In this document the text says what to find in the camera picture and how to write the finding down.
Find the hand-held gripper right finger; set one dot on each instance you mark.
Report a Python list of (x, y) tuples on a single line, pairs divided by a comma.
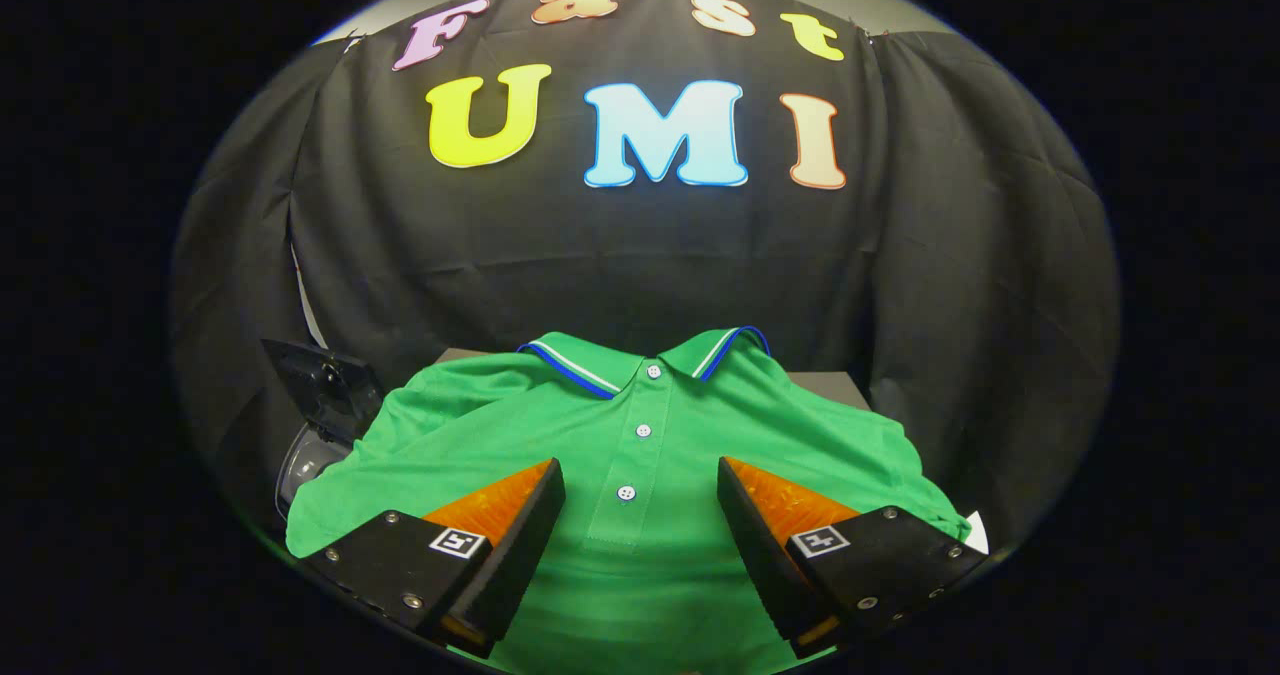
[(765, 545)]

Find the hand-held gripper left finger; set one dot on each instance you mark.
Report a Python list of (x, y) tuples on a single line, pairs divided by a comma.
[(515, 545)]

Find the green polo shirt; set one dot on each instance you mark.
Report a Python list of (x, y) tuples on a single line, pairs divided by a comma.
[(640, 575)]

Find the dark washing machine lid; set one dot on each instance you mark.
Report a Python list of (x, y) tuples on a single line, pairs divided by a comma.
[(325, 385)]

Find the white paper sheet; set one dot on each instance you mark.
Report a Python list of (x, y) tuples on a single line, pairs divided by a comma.
[(978, 533)]

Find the black backdrop cloth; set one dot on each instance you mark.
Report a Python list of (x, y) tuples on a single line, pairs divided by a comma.
[(600, 255)]

